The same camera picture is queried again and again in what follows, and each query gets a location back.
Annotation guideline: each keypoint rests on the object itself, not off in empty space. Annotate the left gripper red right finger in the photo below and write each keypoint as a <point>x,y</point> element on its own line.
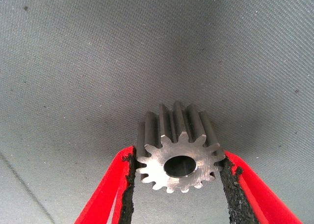
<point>260,197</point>

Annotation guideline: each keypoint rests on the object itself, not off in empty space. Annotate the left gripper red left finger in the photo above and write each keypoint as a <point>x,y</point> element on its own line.
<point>103,192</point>

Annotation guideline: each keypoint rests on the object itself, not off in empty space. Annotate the steel planetary gear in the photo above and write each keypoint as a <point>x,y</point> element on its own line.
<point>157,165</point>

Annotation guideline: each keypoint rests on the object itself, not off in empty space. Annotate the dark grey table cloth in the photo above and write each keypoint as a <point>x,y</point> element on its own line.
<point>98,62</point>

